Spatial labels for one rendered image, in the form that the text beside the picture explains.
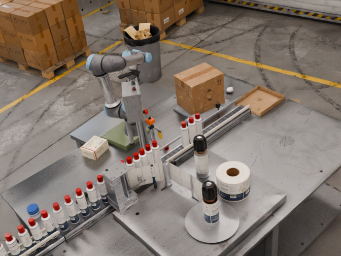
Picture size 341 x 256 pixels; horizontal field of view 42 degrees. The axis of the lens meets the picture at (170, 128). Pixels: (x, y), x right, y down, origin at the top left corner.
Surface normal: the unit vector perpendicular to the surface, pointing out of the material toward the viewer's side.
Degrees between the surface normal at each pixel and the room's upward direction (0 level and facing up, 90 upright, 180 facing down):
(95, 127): 0
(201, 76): 0
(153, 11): 92
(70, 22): 89
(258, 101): 0
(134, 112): 90
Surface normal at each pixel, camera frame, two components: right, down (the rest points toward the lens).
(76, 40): 0.75, 0.33
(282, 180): -0.11, -0.80
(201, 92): 0.53, 0.45
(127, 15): -0.57, 0.54
